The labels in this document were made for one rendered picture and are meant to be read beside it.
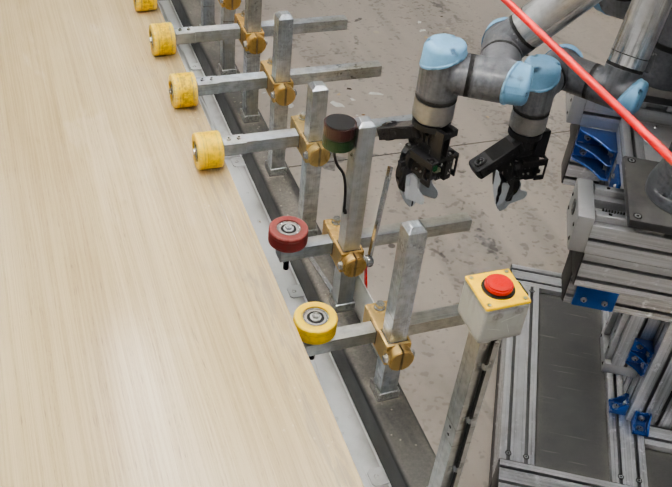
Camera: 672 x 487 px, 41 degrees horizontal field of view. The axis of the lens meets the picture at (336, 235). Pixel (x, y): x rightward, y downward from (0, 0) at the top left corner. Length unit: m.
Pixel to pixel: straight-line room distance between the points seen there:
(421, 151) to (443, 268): 1.51
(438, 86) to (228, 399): 0.64
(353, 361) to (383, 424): 0.16
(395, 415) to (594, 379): 0.99
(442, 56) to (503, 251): 1.80
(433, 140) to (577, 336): 1.23
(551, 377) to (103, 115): 1.39
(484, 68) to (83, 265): 0.81
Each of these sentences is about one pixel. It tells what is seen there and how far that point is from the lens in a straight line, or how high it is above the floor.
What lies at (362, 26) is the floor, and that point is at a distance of 4.59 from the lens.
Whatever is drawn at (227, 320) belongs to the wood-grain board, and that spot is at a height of 0.90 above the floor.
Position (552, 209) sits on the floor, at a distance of 3.54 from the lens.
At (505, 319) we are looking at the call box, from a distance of 1.27.
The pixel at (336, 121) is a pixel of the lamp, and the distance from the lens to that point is 1.64.
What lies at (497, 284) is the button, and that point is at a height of 1.23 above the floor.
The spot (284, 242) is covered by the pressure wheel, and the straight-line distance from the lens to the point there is 1.78.
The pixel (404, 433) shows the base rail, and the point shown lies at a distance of 1.74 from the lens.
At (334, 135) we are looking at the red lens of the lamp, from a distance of 1.62.
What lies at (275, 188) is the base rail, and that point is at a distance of 2.24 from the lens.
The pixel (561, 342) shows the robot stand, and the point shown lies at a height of 0.21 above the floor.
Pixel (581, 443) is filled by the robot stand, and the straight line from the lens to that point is 2.47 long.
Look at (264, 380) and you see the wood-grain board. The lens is 1.53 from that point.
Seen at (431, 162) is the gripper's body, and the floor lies 1.12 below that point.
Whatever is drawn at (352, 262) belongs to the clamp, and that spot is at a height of 0.86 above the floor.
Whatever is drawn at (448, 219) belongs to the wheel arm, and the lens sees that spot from 1.96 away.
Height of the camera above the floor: 2.06
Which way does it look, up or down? 40 degrees down
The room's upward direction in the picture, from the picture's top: 7 degrees clockwise
